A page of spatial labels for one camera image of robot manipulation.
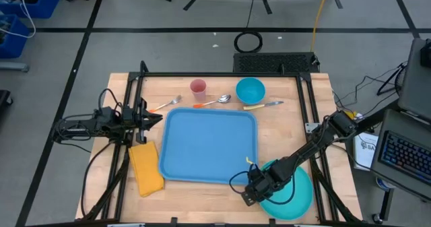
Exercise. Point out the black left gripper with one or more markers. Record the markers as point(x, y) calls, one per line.
point(133, 121)

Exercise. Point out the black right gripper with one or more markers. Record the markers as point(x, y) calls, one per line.
point(261, 185)

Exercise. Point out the teal plate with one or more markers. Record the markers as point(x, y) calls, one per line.
point(298, 201)

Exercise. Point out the yellow cloth napkin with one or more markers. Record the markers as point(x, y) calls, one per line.
point(146, 169)

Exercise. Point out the pink cup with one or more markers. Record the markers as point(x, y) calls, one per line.
point(198, 87)

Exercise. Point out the blue plastic tray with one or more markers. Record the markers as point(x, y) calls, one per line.
point(208, 146)

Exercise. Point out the blue bowl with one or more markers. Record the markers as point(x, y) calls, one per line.
point(250, 90)

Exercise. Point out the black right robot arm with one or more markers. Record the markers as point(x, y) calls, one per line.
point(309, 149)

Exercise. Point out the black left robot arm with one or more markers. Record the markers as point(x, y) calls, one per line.
point(81, 127)

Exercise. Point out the silver aluminium bar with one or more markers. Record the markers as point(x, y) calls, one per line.
point(311, 225)
point(124, 225)

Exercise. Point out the white printed paper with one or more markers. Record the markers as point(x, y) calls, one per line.
point(365, 149)

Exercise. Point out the black cart leg with caster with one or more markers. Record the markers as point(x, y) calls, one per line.
point(385, 203)

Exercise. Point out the black cart support bar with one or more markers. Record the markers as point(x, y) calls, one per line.
point(377, 117)

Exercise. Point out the laptop with backlit keyboard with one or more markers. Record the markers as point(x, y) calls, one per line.
point(404, 156)

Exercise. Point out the grey metal bar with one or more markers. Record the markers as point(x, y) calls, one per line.
point(13, 67)

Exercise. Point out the black equipment piece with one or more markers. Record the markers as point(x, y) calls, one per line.
point(5, 98)

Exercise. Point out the blue plastic bin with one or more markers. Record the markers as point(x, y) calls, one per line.
point(15, 41)
point(47, 4)

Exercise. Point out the black tripod stand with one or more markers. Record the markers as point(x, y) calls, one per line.
point(387, 83)

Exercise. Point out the grey closed laptop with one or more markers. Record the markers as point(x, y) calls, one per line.
point(415, 85)

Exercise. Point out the small black device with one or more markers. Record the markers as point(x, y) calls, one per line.
point(426, 53)

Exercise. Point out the black aluminium frame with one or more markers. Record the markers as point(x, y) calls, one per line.
point(219, 74)

